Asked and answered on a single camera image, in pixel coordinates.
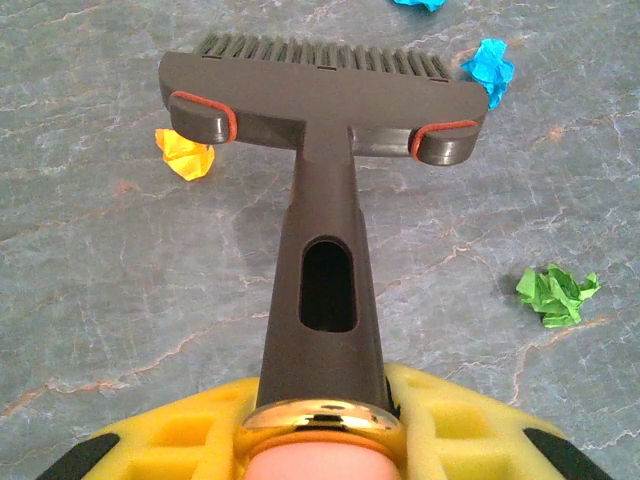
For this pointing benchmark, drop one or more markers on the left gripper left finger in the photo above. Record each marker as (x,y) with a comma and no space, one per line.
(175,440)

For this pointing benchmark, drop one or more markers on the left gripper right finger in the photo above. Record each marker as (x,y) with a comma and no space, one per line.
(460,435)

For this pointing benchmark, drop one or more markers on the green paper scrap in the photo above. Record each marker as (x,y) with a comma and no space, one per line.
(555,297)

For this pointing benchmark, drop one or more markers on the brown hand brush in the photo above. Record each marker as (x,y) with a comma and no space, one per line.
(325,225)

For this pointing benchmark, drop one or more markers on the orange paper scrap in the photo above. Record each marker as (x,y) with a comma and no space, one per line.
(187,157)

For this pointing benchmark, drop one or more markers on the blue paper scrap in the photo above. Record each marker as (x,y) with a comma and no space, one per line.
(490,70)
(420,4)

